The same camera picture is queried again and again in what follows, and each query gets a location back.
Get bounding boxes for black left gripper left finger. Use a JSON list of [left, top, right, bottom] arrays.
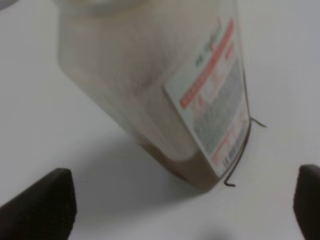
[[0, 168, 77, 240]]

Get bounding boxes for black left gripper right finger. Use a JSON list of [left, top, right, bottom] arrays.
[[293, 164, 320, 240]]

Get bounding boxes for clear plastic drink bottle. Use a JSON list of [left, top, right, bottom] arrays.
[[55, 0, 251, 191]]

